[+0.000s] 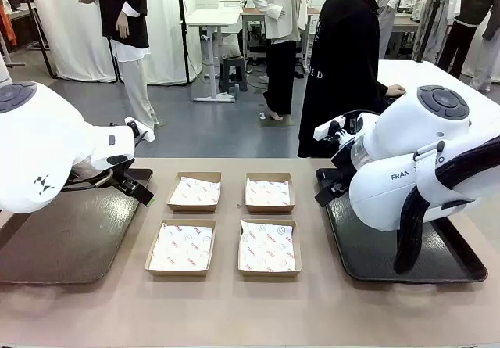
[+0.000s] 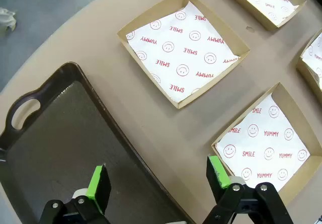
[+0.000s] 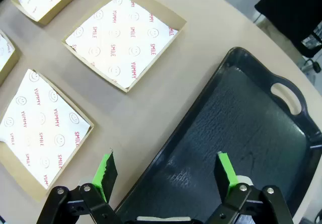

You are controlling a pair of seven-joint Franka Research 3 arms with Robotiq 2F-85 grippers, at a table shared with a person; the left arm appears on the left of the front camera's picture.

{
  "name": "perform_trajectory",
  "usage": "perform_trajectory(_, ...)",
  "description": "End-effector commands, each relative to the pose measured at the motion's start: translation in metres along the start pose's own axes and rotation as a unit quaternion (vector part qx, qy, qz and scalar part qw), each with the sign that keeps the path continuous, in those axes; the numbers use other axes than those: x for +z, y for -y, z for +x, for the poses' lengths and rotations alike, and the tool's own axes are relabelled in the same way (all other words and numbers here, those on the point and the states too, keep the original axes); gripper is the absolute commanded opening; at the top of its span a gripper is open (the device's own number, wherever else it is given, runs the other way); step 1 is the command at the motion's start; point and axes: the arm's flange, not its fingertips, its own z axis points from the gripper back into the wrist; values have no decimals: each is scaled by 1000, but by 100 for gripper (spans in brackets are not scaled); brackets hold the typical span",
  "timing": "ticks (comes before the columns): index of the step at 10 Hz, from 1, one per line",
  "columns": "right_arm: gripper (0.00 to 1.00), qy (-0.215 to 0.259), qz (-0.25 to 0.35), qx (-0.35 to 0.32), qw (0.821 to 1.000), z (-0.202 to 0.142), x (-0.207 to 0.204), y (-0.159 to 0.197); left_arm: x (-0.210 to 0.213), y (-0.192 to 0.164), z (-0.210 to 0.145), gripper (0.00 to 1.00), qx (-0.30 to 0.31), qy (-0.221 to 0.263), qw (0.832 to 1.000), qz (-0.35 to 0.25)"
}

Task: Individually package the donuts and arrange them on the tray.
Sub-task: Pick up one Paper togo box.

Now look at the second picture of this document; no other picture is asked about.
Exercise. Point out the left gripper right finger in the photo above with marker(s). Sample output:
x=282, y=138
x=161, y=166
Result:
x=219, y=173

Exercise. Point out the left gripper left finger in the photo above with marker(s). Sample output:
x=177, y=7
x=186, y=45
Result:
x=100, y=188

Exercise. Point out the white smiley print paper liner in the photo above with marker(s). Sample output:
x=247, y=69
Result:
x=266, y=0
x=181, y=58
x=264, y=143
x=315, y=55

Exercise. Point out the brown cardboard food box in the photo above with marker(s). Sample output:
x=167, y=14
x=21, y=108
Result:
x=308, y=76
x=293, y=113
x=217, y=25
x=251, y=10

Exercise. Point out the white crumpled cloth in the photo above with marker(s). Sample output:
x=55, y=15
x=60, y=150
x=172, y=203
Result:
x=7, y=20

